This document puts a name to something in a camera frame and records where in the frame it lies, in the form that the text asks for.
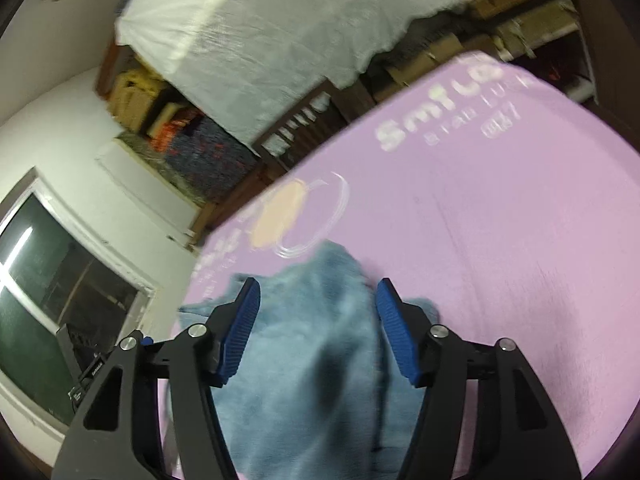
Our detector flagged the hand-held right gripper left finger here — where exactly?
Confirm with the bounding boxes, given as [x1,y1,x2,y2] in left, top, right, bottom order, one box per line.
[54,276,262,480]

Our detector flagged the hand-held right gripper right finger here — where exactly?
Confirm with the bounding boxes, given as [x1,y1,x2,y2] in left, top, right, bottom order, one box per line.
[376,277,583,480]

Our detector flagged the blue fleece jacket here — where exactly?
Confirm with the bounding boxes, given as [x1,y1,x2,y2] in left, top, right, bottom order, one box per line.
[177,240,441,480]

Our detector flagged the white framed window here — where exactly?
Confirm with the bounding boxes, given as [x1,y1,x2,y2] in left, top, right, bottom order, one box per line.
[0,167,159,429]

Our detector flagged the pink printed bed sheet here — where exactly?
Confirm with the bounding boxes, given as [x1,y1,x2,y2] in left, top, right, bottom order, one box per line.
[155,51,640,480]

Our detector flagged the wooden shelf unit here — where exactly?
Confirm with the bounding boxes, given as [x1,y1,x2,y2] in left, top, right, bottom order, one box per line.
[95,42,283,248]

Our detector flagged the white leaning boards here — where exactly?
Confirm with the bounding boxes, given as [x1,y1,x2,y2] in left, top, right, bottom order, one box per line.
[95,140,201,247]

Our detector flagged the blue patterned box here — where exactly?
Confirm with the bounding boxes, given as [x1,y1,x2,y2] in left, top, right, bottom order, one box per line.
[185,115,259,194]

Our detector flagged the red patterned box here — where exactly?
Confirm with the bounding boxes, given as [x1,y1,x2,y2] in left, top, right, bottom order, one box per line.
[149,104,202,154]

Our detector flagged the dark wooden chair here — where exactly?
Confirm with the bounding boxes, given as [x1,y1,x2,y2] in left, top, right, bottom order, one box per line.
[252,77,377,174]

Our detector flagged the white lace cloth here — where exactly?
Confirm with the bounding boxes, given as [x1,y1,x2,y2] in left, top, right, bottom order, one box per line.
[114,0,496,148]

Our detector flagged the pile of cardboard boxes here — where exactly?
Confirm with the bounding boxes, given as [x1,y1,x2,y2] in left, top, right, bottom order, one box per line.
[370,0,597,102]

